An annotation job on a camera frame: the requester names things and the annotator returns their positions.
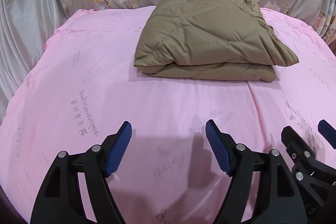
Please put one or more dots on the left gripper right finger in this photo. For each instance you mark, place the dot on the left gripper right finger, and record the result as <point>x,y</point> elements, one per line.
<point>278,199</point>

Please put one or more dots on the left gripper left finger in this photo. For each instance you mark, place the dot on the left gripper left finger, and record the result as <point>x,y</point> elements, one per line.
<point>59,199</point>

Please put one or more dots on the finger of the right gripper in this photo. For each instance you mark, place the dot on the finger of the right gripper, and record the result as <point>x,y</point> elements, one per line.
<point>328,132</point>
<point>315,180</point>

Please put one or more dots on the olive quilted jacket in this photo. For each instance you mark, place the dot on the olive quilted jacket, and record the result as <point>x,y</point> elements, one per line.
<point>221,40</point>

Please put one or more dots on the pink bed sheet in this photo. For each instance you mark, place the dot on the pink bed sheet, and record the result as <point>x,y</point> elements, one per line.
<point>85,86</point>

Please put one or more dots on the white satin curtain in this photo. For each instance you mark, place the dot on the white satin curtain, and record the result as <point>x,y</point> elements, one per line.
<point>25,27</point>

